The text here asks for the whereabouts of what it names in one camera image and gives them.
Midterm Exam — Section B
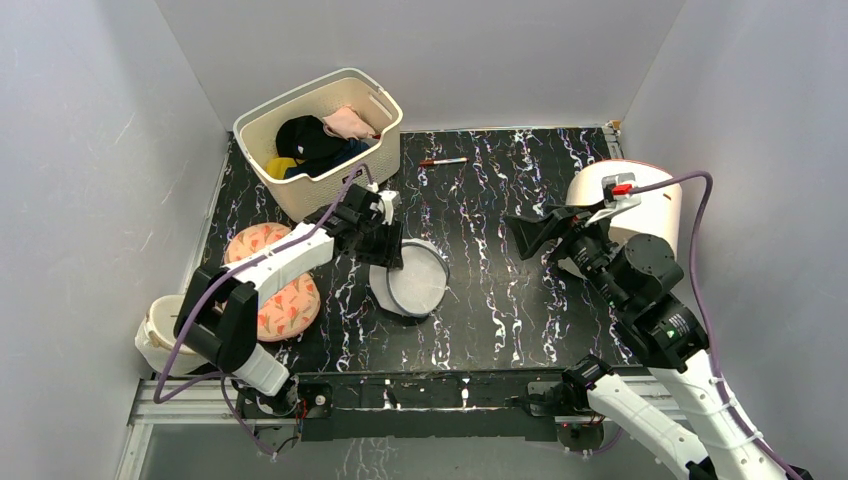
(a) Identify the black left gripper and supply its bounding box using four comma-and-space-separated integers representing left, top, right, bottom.
355, 218, 402, 271

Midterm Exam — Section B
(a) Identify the black bra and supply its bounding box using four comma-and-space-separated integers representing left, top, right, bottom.
275, 115, 347, 160

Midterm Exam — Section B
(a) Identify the pink bra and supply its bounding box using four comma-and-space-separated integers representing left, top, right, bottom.
322, 105, 380, 140

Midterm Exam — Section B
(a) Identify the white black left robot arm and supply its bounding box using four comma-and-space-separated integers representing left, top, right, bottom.
173, 184, 403, 416

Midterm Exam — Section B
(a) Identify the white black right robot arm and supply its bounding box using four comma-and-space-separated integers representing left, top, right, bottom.
504, 206, 811, 479

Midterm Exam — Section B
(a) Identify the cream perforated laundry basket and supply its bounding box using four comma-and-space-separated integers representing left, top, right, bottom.
233, 68, 403, 222

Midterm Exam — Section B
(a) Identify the navy blue cloth in basket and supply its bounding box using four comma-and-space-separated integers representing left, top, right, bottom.
283, 139, 370, 180

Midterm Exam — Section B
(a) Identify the red white marker pen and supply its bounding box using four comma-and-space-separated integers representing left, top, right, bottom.
419, 157, 468, 167

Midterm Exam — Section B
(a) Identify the yellow cloth in basket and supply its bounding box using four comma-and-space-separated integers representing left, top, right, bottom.
265, 157, 298, 180

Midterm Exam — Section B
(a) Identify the cream cylindrical drum container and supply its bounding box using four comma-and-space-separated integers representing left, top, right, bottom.
565, 159, 682, 255

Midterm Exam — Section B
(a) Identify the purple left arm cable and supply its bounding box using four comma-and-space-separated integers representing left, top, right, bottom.
153, 162, 376, 405

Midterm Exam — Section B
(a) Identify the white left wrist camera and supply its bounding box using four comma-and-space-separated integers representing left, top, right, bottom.
371, 190, 401, 225

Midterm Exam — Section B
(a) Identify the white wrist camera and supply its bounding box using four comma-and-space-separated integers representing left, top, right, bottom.
586, 172, 641, 225
371, 190, 401, 225

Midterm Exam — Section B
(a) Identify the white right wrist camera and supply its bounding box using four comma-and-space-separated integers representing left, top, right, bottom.
586, 172, 641, 225

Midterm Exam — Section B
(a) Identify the black robot base mount plate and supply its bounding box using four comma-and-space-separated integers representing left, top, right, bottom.
236, 368, 611, 450

